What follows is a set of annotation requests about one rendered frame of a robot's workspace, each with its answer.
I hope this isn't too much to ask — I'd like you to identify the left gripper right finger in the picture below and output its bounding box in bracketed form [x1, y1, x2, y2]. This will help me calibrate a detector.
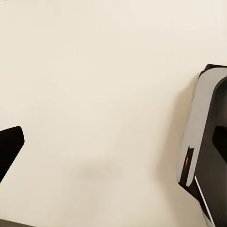
[212, 126, 227, 164]

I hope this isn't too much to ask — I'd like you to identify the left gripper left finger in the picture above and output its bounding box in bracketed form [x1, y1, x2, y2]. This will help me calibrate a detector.
[0, 126, 25, 182]

